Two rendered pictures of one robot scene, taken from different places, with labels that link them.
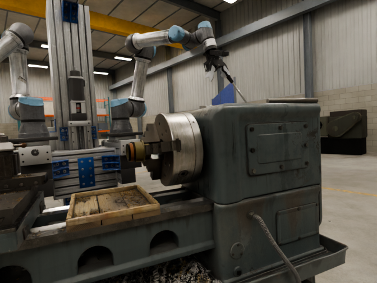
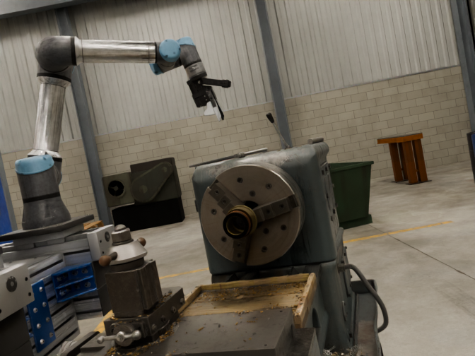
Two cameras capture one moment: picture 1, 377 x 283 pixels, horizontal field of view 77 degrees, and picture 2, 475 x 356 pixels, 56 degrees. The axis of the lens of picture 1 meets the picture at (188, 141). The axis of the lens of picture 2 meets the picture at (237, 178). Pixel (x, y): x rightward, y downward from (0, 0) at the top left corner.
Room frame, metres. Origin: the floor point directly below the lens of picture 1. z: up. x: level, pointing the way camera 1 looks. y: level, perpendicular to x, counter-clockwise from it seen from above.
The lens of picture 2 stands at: (0.17, 1.15, 1.27)
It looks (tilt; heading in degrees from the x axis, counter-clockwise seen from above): 3 degrees down; 310
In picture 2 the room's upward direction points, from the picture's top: 11 degrees counter-clockwise
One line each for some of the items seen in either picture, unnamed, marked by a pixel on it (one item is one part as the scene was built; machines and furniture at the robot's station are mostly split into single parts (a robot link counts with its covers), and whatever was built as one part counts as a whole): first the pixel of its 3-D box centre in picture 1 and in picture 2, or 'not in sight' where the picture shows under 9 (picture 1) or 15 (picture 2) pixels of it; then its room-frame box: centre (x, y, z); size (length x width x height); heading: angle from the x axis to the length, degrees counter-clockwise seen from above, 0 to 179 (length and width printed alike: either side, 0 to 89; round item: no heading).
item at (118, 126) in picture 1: (120, 125); (44, 210); (1.61, 0.45, 1.21); 0.15 x 0.15 x 0.10
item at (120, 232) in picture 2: (1, 137); (121, 234); (0.87, 0.68, 1.17); 0.04 x 0.04 x 0.03
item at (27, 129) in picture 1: (33, 128); not in sight; (1.35, 0.87, 1.21); 0.15 x 0.15 x 0.10
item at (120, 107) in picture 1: (120, 108); (37, 175); (1.62, 0.44, 1.33); 0.13 x 0.12 x 0.14; 146
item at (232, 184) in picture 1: (244, 146); (273, 200); (1.22, -0.29, 1.06); 0.59 x 0.48 x 0.39; 113
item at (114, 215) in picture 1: (111, 202); (241, 304); (0.94, 0.32, 0.89); 0.36 x 0.30 x 0.04; 23
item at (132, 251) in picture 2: (2, 146); (124, 251); (0.87, 0.68, 1.13); 0.08 x 0.08 x 0.03
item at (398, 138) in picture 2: not in sight; (401, 158); (3.63, -8.57, 0.50); 1.61 x 0.44 x 1.00; 130
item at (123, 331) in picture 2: (15, 183); (146, 317); (0.88, 0.65, 0.99); 0.20 x 0.10 x 0.05; 113
